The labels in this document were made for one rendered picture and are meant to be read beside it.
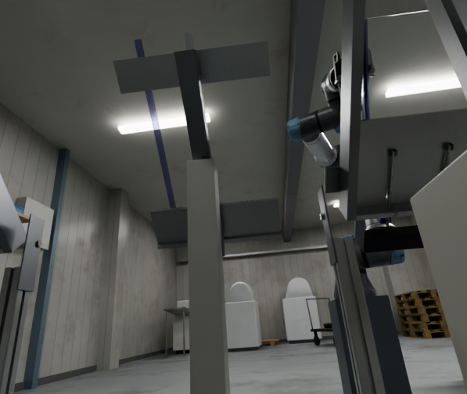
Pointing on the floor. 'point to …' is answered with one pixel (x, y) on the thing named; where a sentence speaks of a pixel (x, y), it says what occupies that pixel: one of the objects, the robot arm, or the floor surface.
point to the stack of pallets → (422, 314)
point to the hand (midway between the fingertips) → (364, 71)
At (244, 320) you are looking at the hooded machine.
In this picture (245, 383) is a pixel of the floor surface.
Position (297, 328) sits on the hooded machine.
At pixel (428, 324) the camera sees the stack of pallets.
